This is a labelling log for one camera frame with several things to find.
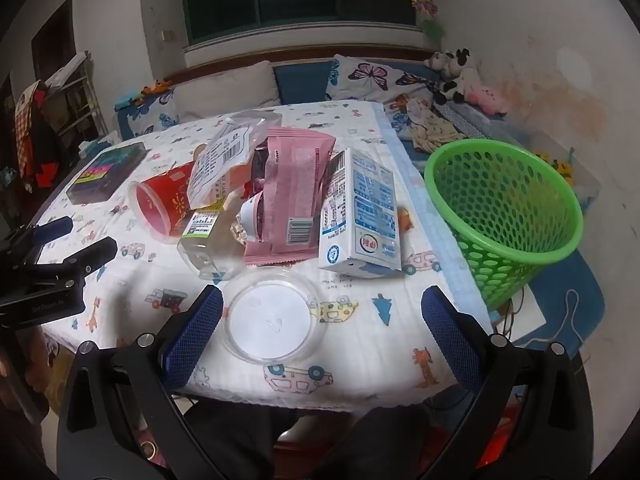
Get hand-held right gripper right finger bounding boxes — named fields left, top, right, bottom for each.
left=421, top=285, right=596, bottom=480

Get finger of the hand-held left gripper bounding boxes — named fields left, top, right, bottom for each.
left=0, top=216, right=75, bottom=262
left=20, top=237, right=119, bottom=286

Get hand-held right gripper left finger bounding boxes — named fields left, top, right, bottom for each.
left=56, top=284, right=224, bottom=480

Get green plastic mesh basket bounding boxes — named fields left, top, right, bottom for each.
left=424, top=138, right=585, bottom=308

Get dark colourful box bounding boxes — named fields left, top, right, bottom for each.
left=66, top=141, right=148, bottom=206

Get white printed blanket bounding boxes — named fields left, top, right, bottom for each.
left=37, top=100, right=496, bottom=411

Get clear bottle with green label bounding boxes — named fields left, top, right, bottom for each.
left=176, top=195, right=251, bottom=281

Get red paper cup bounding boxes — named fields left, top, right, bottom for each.
left=128, top=162, right=211, bottom=245

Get hanging red black clothes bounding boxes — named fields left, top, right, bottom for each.
left=14, top=80, right=63, bottom=191

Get blue floor mat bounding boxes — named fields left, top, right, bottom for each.
left=520, top=250, right=606, bottom=348

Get small pink white wrapper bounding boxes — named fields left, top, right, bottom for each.
left=231, top=194, right=268, bottom=248

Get white clothes rack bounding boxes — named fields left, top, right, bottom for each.
left=42, top=51, right=103, bottom=146

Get small butterfly print pillow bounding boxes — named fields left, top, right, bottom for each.
left=125, top=91, right=180, bottom=138

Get white blue milk carton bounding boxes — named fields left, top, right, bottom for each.
left=318, top=147, right=403, bottom=277

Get person's dark trousers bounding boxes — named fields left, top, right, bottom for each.
left=175, top=395, right=451, bottom=480

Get clear labelled plastic bag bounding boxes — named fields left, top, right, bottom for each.
left=187, top=110, right=283, bottom=211

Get dark wooden door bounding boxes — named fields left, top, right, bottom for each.
left=31, top=0, right=78, bottom=83

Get pink snack packet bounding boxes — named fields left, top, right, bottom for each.
left=243, top=127, right=336, bottom=267

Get clear storage box with toys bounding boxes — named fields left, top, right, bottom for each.
left=500, top=125, right=601, bottom=206

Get beige printed cloth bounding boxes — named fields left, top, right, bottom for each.
left=407, top=100, right=473, bottom=153

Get beige pillow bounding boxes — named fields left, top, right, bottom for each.
left=172, top=60, right=281, bottom=123

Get folded checkered blanket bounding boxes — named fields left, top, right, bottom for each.
left=440, top=102, right=503, bottom=141

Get pink plush toy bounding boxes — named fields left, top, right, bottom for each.
left=462, top=85, right=508, bottom=117

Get black white cow plush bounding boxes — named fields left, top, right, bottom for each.
left=435, top=49, right=483, bottom=106

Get large butterfly print pillow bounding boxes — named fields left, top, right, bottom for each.
left=325, top=54, right=441, bottom=106

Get white cord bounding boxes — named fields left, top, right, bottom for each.
left=530, top=290, right=586, bottom=348

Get colourful pinwheel wall decoration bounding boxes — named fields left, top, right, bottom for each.
left=409, top=0, right=446, bottom=43

